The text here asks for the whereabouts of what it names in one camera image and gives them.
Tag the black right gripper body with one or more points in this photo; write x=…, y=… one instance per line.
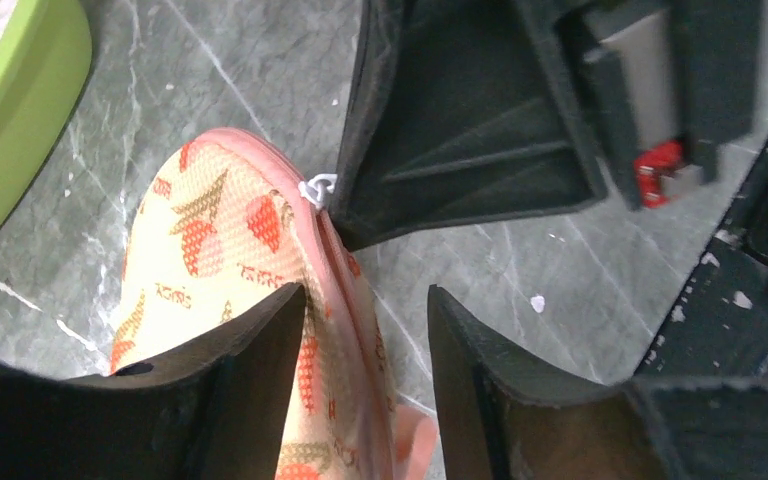
x=718, y=324

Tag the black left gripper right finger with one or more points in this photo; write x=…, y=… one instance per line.
x=505, y=413

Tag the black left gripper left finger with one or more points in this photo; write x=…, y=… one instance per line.
x=211, y=408

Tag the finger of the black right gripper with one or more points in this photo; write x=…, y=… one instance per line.
x=666, y=84
x=460, y=112

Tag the peach floral mesh laundry bag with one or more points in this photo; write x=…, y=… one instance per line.
x=223, y=225

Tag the green plastic basket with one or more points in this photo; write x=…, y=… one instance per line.
x=45, y=57

